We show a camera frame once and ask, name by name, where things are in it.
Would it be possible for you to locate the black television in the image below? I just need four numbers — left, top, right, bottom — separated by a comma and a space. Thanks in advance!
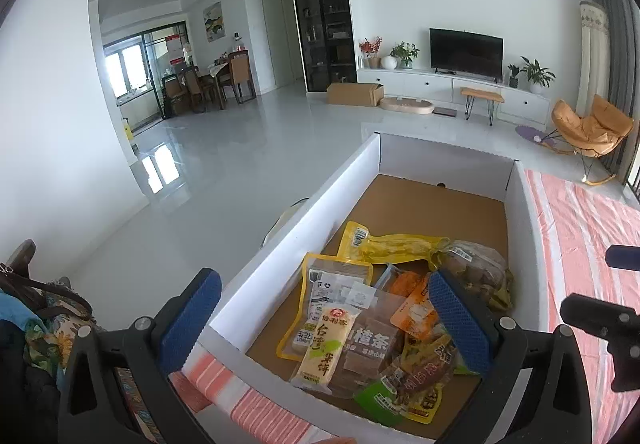
429, 28, 505, 78

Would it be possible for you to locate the wooden dining table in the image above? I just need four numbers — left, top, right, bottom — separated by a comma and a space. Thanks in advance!
197, 64, 236, 111

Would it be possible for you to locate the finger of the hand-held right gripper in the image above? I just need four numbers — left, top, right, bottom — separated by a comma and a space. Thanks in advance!
560, 293, 640, 341
605, 245, 640, 271

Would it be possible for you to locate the yellow-edged peanut packet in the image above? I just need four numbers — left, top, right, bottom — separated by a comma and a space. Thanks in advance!
277, 251, 376, 361

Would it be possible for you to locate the gold-trimmed nut bag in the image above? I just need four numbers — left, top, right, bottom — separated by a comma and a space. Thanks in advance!
435, 239, 516, 311

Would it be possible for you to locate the orange lounge chair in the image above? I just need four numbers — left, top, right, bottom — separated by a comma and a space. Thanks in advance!
550, 94, 636, 186

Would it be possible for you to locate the white cardboard box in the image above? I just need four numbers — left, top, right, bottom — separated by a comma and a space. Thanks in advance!
192, 131, 551, 444

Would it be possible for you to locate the grey curtain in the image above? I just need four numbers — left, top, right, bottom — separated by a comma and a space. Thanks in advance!
587, 0, 640, 191

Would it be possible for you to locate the wooden dining chair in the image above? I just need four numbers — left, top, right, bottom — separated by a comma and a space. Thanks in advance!
162, 67, 202, 116
227, 49, 258, 104

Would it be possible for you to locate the green-topped clear packet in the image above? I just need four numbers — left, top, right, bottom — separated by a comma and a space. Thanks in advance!
354, 363, 453, 426

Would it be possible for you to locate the red flower arrangement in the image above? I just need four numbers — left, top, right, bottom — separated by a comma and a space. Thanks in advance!
359, 37, 384, 70

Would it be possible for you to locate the pile of clothes and bag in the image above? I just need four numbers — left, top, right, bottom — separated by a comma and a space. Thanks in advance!
0, 239, 103, 444

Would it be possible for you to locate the beige oval cat scratcher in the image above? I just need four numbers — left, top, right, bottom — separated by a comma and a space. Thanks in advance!
379, 96, 435, 115

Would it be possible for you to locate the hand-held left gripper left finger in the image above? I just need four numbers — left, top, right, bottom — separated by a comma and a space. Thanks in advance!
59, 268, 222, 444

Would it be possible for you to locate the white interior door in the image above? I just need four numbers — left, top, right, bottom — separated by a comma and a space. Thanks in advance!
261, 0, 291, 94

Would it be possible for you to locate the black-framed sliding glass door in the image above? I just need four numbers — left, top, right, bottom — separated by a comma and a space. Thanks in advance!
102, 22, 194, 135

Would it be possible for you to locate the black glass display cabinet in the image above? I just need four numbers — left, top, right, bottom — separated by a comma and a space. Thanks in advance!
287, 0, 357, 94

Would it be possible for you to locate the brown cardboard box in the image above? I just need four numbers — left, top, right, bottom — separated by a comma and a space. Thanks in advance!
326, 82, 385, 108

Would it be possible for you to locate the yellow cartoon snack packet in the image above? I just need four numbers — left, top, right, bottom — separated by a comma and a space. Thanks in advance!
397, 334, 453, 425

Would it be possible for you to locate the orange striped tablecloth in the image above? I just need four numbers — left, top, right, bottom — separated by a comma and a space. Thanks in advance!
170, 169, 640, 444

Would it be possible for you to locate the purple floor mat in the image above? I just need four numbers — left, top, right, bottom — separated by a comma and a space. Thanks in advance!
515, 124, 557, 146

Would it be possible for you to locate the clear hawthorn strip bag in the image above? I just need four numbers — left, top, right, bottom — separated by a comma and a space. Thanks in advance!
330, 284, 407, 399

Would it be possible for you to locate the wooden bench with metal legs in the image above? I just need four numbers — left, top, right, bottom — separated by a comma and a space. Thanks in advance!
460, 87, 506, 126

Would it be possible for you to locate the green plant in white pot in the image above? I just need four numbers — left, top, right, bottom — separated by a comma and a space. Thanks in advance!
390, 42, 420, 71

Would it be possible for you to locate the orange-yellow labelled packet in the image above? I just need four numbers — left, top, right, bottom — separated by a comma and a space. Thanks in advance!
390, 291, 442, 341

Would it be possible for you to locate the cream rice cracker packet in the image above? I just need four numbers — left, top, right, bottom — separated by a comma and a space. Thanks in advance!
290, 304, 362, 393

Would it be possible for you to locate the covered standing air conditioner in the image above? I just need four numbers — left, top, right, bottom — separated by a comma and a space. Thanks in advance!
577, 0, 611, 117

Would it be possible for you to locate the golden yellow packet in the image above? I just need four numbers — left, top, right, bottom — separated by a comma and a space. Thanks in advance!
339, 221, 451, 271

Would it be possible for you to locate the framed wall painting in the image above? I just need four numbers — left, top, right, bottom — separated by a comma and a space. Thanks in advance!
202, 2, 223, 43

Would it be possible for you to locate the white television cabinet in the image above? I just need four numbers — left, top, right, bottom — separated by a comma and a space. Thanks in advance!
356, 68, 551, 125

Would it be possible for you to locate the large leafy potted plant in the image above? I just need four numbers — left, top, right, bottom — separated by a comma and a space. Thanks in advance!
520, 57, 556, 94

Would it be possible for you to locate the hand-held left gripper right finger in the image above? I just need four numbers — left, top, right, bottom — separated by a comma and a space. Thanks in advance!
429, 268, 593, 444

